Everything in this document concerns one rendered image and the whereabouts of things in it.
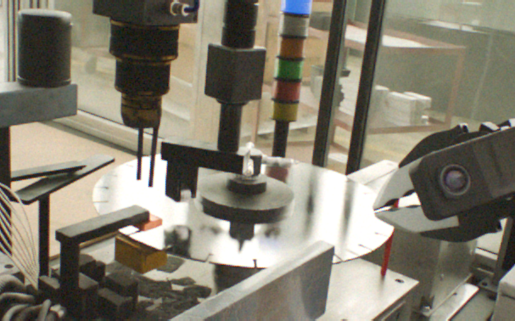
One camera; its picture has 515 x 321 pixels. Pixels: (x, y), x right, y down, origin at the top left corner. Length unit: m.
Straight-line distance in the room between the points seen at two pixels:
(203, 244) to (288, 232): 0.09
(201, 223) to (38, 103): 0.23
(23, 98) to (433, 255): 0.55
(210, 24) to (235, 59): 0.73
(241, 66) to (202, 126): 0.77
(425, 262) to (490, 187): 0.46
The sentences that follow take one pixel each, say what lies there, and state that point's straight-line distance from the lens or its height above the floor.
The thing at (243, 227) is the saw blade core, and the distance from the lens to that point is 0.66.
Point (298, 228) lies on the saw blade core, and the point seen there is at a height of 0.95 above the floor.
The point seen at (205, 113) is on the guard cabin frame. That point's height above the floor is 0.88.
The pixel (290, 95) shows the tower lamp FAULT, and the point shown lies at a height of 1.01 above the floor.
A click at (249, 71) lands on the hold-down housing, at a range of 0.61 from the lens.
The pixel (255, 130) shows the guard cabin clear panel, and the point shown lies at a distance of 1.30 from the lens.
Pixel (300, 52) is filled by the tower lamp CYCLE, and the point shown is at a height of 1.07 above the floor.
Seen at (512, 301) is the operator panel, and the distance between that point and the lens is 0.79.
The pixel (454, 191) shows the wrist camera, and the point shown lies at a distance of 0.47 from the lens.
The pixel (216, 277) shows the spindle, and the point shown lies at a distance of 0.76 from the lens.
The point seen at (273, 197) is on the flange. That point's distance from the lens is 0.72.
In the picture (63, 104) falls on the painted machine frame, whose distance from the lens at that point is 0.79.
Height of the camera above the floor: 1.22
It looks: 18 degrees down
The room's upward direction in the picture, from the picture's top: 6 degrees clockwise
